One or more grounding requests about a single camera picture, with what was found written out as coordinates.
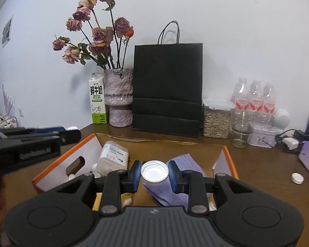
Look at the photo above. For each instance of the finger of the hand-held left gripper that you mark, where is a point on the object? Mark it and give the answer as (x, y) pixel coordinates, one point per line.
(70, 136)
(50, 130)

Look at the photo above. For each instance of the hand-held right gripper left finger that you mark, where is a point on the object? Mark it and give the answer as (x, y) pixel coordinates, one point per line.
(137, 171)

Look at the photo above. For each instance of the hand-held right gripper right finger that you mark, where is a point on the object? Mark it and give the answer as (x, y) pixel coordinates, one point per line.
(171, 175)

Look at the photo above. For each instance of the white ribbed bottle cap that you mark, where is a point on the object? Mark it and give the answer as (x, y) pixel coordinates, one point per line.
(154, 172)

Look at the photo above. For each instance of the purple woven pouch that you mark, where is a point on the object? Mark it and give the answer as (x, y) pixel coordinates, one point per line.
(185, 164)

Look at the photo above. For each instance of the white wet wipes pack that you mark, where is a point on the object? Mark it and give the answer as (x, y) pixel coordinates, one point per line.
(113, 157)

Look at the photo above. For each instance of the cardboard box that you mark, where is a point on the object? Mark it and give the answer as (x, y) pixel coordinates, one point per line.
(190, 146)

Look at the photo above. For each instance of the wooden desktop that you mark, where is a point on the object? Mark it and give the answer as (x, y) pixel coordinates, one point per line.
(260, 164)

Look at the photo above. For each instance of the white green milk carton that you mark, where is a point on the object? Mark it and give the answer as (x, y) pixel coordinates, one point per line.
(97, 100)

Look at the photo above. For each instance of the purple reed bundle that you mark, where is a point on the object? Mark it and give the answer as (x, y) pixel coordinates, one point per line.
(8, 100)

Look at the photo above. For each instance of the purple ceramic vase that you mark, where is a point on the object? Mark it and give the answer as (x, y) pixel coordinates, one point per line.
(118, 92)

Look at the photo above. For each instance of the clear container of seeds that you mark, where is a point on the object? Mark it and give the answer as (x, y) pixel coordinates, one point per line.
(216, 126)

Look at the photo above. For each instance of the clear glass cup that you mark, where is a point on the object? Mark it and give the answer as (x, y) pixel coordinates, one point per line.
(240, 139)

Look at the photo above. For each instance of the black paper bag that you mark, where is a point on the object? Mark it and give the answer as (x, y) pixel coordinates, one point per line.
(167, 87)

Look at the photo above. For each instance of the pale printed tin box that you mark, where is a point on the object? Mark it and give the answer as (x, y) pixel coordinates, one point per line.
(261, 139)

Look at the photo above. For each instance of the water bottle red label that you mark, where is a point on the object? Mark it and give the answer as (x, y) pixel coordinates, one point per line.
(240, 100)
(269, 104)
(256, 101)

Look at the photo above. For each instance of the dried rose bouquet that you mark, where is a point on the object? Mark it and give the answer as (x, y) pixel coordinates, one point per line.
(100, 34)

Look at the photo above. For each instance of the white charger plug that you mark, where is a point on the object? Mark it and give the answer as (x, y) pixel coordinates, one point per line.
(290, 143)

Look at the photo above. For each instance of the white round speaker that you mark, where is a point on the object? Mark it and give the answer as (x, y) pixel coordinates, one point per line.
(282, 118)

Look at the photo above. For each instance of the small white round disc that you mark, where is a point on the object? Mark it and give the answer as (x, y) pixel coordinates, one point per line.
(297, 178)

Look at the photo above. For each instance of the black power adapter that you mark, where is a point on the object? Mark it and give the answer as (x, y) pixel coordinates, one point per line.
(300, 133)

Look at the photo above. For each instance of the small white wall switch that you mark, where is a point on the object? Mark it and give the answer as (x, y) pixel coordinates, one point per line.
(20, 111)

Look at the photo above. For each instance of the wall picture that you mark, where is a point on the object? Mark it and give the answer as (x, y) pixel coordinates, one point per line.
(7, 30)

